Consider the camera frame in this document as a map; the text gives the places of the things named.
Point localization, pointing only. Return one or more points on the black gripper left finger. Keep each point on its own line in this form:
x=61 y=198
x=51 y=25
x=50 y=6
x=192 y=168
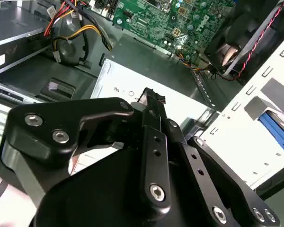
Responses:
x=85 y=107

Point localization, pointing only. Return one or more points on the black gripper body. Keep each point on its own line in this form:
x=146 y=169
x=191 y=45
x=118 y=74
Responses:
x=97 y=196

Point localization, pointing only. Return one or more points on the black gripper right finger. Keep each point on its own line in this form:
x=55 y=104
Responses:
x=227 y=179

